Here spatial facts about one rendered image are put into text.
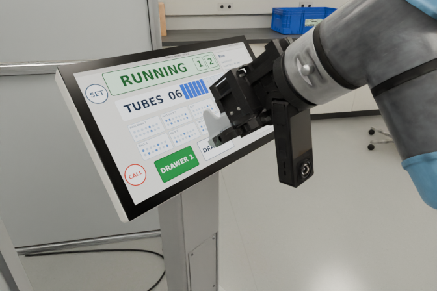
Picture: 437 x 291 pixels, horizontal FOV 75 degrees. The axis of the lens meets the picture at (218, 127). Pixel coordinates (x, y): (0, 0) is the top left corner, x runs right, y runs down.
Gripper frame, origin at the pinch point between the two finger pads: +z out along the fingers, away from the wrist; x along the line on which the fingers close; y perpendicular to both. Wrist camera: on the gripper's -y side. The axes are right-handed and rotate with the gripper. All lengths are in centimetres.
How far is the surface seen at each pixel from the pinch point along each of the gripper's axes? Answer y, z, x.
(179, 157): 1.2, 14.7, -0.8
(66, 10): 74, 66, -13
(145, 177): 0.5, 14.7, 7.5
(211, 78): 15.5, 14.8, -18.8
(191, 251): -25, 46, -8
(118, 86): 19.2, 14.8, 4.5
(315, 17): 69, 90, -242
